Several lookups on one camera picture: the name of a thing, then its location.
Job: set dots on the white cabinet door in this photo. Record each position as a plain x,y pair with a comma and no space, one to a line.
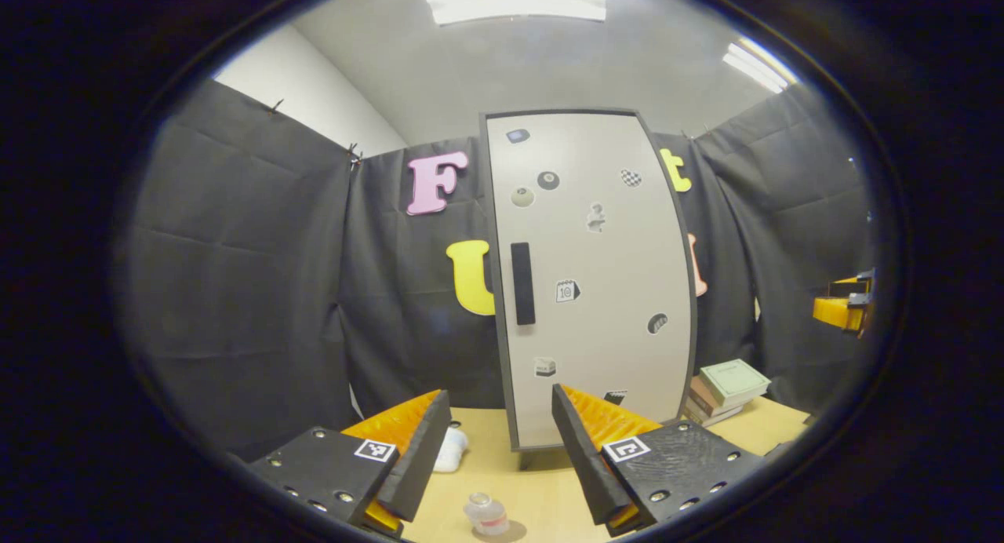
627,276

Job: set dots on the white crumpled cloth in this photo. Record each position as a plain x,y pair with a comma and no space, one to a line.
451,453

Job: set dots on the round brown coaster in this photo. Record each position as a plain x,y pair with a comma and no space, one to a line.
518,531

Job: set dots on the narrow ceiling light panel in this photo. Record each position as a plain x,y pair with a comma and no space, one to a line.
759,66

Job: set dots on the wide ceiling light panel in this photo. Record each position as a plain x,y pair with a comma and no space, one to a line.
514,1

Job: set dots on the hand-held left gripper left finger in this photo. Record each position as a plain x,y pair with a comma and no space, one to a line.
420,457

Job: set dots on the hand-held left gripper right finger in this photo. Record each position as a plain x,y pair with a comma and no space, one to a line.
584,457

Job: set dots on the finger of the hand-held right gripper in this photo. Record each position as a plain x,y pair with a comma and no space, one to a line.
845,281
835,311

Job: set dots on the brown book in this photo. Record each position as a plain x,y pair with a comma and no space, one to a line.
702,398

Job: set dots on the clear bottle with pink label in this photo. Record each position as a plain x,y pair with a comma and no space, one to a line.
486,515

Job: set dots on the black backdrop cloth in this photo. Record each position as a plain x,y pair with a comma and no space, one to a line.
235,292

